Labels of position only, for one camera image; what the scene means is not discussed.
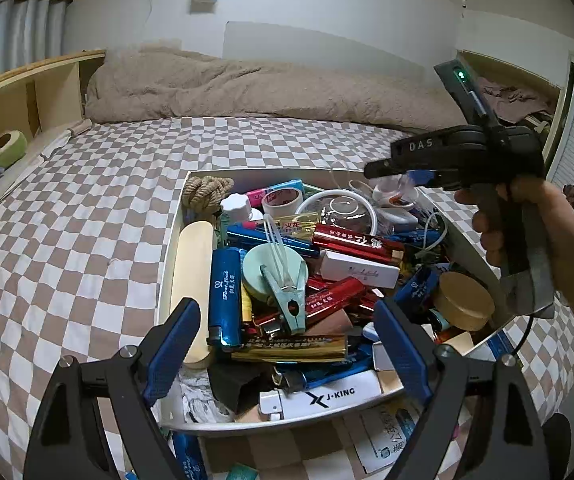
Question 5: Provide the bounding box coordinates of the white tape roll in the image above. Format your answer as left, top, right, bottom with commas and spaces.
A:
261, 188, 303, 218

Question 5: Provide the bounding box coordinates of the white and blue sachet packet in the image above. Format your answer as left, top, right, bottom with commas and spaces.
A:
343, 399, 421, 474

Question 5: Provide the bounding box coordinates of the blue screwdriver pen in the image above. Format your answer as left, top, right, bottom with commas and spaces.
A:
487, 330, 514, 361

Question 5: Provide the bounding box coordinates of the teal lighter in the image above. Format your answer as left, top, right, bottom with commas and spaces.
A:
226, 464, 259, 480

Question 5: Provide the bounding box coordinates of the green avocado plush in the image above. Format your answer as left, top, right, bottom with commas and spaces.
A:
0, 130, 28, 169

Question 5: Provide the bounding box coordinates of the blue lighter in box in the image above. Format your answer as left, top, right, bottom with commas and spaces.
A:
207, 247, 243, 352

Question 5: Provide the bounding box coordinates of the checkered bed sheet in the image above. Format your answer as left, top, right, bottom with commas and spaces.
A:
0, 118, 574, 479

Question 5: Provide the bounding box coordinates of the green clothespin with white loop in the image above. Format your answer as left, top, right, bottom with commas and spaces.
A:
260, 214, 307, 335

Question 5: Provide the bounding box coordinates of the wall closet with clothes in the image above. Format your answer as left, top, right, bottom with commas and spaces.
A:
458, 50, 568, 165

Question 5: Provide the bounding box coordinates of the cream oblong case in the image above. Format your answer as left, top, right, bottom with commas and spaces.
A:
172, 221, 215, 370

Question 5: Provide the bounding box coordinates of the grey curtain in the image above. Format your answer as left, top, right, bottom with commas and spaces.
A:
0, 0, 71, 75

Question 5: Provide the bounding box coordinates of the white cardboard shoe box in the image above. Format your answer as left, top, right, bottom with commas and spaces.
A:
157, 167, 515, 437

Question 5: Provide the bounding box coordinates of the round wooden lid box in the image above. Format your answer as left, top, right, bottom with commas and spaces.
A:
434, 272, 496, 332

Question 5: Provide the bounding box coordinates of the white J-King box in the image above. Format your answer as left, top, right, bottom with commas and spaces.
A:
258, 370, 381, 420

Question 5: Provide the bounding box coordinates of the person's right hand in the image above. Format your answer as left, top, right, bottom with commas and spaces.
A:
454, 178, 574, 351

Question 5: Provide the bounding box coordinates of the wooden headboard shelf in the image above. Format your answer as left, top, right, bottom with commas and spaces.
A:
0, 50, 106, 202

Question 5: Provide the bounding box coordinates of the red metallic lighter box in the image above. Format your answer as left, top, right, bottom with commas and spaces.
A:
312, 223, 404, 266

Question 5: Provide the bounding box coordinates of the knotted rope ball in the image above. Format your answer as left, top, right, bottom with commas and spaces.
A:
181, 176, 234, 217

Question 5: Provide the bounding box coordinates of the beige duvet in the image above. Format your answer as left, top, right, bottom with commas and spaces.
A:
85, 44, 465, 133

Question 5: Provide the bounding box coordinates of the mint round compact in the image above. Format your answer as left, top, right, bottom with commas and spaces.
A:
241, 242, 311, 306

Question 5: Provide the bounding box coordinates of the dark blue lighter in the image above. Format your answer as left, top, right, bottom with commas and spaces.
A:
172, 432, 208, 480

